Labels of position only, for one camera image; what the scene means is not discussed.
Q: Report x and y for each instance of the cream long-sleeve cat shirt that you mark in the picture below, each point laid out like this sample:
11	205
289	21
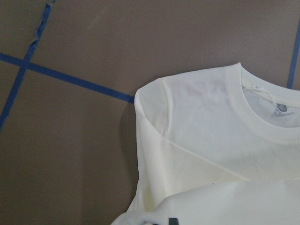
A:
219	146

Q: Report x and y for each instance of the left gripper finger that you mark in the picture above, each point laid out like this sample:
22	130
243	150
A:
173	218

